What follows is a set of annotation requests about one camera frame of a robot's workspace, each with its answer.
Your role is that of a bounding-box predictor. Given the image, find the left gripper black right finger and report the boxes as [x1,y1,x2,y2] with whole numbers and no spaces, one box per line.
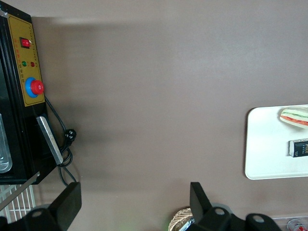
[190,182,282,231]

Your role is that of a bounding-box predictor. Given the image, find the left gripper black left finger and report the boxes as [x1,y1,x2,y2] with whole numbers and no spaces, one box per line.
[0,182,82,231]

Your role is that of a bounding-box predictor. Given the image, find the cream plastic serving tray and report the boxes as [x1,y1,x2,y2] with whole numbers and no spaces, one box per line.
[244,104,308,180]

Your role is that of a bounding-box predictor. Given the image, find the stacked aluminium foil trays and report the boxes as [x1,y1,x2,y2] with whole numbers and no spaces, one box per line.
[180,215,196,231]

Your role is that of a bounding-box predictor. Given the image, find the light wicker basket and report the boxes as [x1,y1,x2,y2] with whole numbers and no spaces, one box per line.
[168,206,194,231]

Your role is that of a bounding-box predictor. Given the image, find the clear acrylic bottle rack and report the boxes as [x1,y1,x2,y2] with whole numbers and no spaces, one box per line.
[271,215,308,231]

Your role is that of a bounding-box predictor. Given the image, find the clear container inside machine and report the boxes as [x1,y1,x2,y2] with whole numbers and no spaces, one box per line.
[0,113,13,174]

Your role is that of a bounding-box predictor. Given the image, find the black sealing machine yellow panel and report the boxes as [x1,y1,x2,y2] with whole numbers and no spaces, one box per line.
[0,6,64,185]

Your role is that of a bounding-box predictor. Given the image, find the black white rice ball pack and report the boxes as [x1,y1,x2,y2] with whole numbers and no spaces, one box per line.
[288,138,308,158]

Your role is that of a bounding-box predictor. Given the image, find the red emergency stop button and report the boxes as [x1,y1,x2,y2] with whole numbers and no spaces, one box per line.
[25,77,45,98]

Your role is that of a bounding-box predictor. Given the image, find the wrapped triangle sandwich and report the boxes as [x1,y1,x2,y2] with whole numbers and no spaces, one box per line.
[279,107,308,130]

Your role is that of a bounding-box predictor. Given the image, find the white wire rack basket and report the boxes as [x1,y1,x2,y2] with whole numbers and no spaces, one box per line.
[0,172,40,226]

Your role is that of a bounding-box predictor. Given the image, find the silver metal machine handle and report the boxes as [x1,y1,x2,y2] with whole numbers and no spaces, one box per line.
[36,116,64,165]

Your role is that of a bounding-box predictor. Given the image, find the black power cable with plug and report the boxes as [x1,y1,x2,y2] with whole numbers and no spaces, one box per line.
[44,96,78,187]

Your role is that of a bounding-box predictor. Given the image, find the red rocker power switch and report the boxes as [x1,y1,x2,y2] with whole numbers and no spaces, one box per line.
[19,37,31,49]

